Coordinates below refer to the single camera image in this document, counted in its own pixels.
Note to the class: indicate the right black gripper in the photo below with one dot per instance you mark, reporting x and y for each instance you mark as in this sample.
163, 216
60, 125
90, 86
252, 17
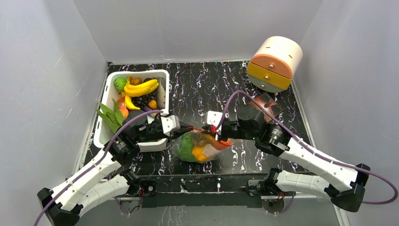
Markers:
216, 134

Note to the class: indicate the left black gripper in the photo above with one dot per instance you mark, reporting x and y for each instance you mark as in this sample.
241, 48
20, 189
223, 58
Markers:
183, 128

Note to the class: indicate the brown longan bunch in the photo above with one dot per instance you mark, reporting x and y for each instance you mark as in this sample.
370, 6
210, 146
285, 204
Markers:
200, 139

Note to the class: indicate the red peach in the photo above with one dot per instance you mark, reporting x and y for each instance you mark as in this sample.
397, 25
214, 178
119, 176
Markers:
220, 145

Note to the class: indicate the green lettuce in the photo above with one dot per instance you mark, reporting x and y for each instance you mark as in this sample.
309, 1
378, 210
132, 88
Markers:
185, 147

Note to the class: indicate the clear zip top bag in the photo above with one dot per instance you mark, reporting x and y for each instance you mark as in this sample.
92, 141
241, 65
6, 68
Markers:
209, 150

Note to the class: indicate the orange bell pepper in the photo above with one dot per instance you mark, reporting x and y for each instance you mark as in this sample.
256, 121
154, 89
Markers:
198, 155

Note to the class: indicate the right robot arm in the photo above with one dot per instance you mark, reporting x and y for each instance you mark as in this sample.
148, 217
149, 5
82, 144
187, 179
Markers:
343, 186

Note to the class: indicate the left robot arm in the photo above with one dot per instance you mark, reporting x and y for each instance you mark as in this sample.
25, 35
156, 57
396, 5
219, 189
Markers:
63, 205

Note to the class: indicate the white food bin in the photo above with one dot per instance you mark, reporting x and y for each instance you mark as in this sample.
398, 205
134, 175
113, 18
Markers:
103, 133

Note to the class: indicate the brown fish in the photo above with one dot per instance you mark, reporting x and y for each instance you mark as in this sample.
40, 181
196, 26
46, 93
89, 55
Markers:
161, 97

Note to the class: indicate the black grape bunch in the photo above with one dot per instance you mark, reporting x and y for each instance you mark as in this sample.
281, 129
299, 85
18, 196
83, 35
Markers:
143, 101

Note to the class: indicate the small curved yellow banana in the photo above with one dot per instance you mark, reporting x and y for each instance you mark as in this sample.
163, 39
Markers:
129, 104

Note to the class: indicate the yellow banana bunch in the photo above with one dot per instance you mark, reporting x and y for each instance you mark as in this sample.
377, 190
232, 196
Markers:
142, 89

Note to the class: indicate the brown kiwi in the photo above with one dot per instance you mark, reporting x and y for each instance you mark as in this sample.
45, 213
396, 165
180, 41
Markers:
135, 81

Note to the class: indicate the green leaf vegetable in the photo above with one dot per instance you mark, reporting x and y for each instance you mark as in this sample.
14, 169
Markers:
113, 117

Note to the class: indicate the green lime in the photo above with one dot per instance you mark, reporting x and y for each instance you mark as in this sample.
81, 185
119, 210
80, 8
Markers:
119, 83

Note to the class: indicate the round drawer cabinet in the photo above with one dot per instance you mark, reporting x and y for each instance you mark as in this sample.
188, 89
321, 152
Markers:
274, 64

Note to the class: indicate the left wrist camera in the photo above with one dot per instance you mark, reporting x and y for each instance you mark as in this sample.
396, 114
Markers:
170, 124

